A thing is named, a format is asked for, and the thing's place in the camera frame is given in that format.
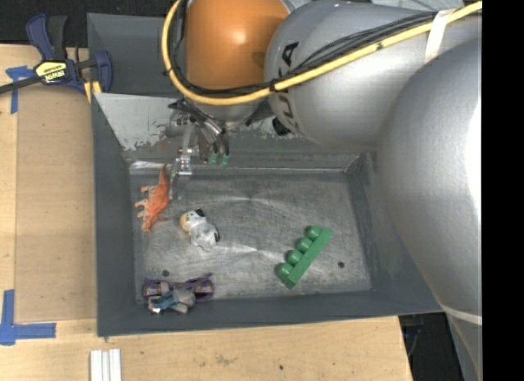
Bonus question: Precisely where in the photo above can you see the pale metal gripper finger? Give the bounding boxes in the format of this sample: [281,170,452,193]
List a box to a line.
[168,156,194,202]

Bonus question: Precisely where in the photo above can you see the orange toy dinosaur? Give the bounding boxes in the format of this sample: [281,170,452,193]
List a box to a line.
[133,164,172,234]

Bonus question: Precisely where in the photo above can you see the white and black toy animal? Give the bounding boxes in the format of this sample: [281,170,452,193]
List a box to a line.
[178,207,222,252]

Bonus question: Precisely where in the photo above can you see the grey metal bin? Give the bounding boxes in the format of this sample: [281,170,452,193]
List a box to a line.
[85,12,444,338]

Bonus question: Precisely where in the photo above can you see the grey and blue crumpled packet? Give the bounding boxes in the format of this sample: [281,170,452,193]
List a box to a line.
[146,287,197,315]

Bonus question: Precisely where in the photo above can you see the pale wood board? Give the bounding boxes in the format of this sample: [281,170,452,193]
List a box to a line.
[14,45,99,324]

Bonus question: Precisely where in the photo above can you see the green studded toy block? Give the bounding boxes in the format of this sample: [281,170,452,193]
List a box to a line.
[274,225,334,290]

